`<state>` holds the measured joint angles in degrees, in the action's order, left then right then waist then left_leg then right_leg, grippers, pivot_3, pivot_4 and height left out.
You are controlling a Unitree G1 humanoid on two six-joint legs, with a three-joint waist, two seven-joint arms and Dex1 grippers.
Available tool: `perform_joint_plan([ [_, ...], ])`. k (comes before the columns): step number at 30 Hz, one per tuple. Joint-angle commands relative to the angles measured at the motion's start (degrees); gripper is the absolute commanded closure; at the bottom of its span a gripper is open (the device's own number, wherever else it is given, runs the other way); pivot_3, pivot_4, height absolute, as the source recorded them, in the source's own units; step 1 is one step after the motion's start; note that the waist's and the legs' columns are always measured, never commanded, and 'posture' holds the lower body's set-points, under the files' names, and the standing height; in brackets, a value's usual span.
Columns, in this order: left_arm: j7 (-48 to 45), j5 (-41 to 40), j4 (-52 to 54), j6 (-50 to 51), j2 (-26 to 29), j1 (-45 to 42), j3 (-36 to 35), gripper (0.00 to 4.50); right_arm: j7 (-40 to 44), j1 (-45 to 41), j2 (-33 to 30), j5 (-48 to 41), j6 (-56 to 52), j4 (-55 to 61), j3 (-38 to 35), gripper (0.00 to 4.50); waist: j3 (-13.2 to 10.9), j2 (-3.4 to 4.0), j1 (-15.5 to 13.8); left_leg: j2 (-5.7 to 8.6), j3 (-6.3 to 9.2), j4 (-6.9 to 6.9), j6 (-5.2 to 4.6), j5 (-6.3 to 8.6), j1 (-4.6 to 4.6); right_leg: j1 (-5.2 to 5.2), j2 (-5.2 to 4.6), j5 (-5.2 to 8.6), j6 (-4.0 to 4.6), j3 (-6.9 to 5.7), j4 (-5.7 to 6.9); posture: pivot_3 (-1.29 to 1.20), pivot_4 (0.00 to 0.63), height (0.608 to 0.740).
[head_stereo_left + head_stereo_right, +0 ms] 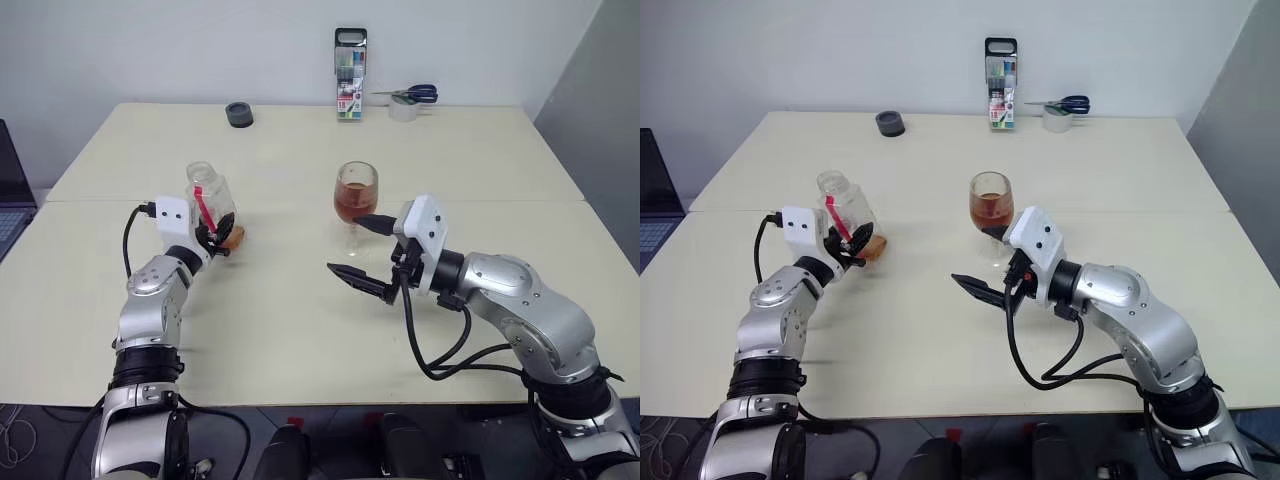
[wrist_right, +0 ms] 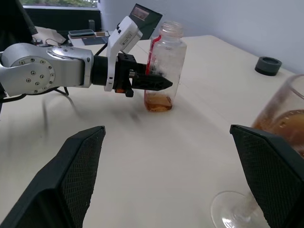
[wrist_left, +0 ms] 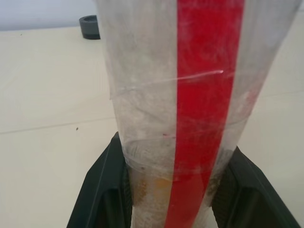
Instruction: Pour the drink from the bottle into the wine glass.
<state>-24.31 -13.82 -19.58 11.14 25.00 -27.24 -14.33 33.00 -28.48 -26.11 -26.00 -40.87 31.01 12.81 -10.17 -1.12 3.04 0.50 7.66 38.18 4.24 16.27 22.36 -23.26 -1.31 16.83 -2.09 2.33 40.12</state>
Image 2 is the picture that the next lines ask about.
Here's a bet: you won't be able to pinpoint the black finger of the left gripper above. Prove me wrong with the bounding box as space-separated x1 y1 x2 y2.
149 64 167 75
131 72 173 92

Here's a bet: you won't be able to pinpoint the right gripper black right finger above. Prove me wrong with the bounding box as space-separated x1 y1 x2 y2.
229 124 304 228

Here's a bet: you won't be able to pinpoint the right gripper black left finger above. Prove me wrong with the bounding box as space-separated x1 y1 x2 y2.
0 125 106 228

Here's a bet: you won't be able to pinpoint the clear bottle with red cap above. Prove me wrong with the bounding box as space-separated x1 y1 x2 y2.
143 20 188 113

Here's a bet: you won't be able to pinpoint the stacked notebooks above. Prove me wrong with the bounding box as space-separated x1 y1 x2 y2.
67 30 111 46

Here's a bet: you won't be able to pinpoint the black panel with small photo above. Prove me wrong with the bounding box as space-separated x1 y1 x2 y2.
129 3 164 40

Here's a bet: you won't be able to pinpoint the dark long cabinet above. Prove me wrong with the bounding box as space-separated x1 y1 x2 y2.
22 6 102 33

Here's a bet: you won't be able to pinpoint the black round tape roll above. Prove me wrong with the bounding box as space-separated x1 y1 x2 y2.
254 56 283 77

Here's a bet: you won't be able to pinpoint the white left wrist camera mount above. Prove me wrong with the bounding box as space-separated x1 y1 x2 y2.
104 15 143 92

